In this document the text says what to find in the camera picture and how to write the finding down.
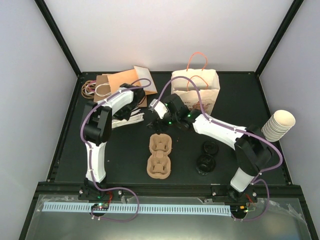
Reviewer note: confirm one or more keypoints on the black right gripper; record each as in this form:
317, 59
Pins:
156, 122

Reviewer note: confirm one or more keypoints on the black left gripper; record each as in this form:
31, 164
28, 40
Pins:
127, 117

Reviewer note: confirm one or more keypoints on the printed white paper bag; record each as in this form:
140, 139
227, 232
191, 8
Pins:
198, 88

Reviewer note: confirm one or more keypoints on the black plastic cup lid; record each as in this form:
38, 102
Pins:
209, 147

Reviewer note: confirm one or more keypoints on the brown pulp cup carrier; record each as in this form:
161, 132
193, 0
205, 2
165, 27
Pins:
159, 163

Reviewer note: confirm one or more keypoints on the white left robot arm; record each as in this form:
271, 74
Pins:
96, 127

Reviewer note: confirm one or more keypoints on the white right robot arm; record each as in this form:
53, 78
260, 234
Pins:
251, 149

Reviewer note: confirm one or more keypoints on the orange kraft paper bag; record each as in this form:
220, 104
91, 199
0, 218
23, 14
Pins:
129, 76

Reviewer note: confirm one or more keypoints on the brown kraft paper bag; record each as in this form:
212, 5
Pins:
97, 89

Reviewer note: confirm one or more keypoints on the stack of paper cups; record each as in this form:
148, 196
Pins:
278, 125

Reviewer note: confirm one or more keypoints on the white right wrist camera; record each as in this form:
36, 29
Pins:
158, 107

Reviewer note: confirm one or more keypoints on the white slotted cable rail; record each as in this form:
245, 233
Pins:
120, 208

